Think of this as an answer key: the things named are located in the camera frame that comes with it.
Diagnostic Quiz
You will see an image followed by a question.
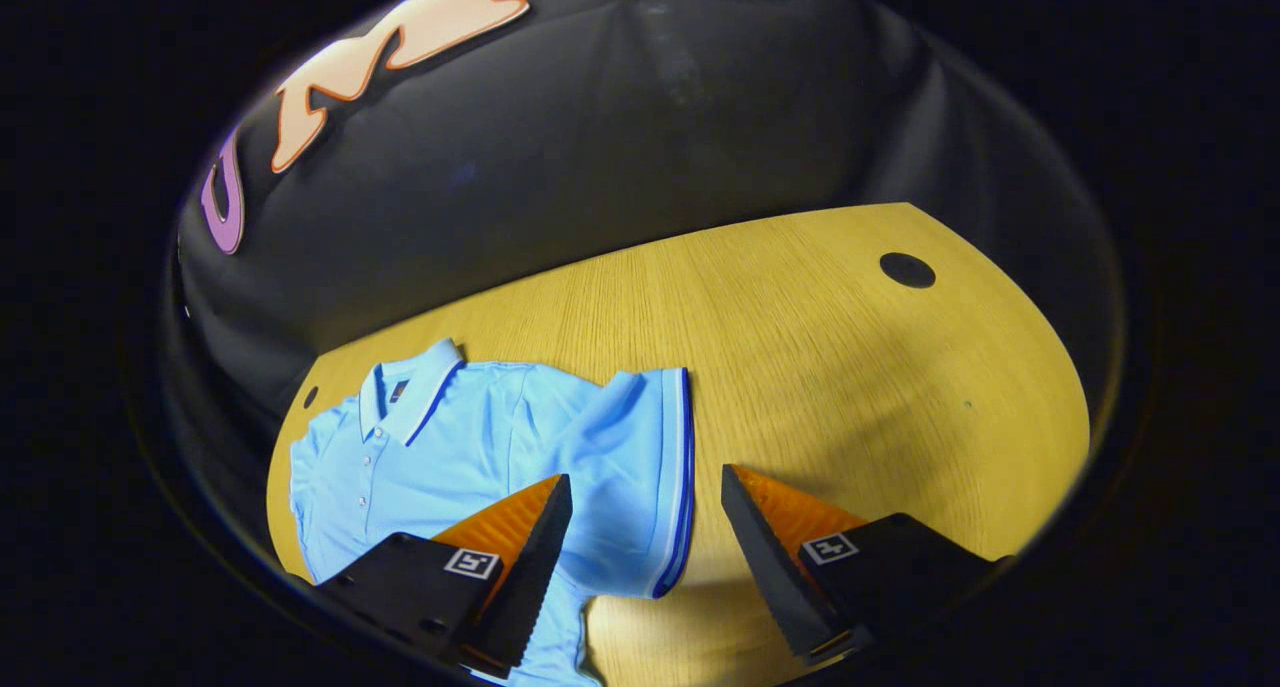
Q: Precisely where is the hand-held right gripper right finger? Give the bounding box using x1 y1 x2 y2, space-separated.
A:
720 463 1013 667

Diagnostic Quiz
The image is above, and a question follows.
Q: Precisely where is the light blue T-shirt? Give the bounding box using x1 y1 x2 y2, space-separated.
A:
288 337 696 687

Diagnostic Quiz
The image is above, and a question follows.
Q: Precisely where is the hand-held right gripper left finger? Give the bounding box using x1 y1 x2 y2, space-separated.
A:
316 473 574 680

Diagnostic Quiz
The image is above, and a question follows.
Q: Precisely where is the black backdrop cloth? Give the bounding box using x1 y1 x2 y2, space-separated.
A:
160 0 1126 578

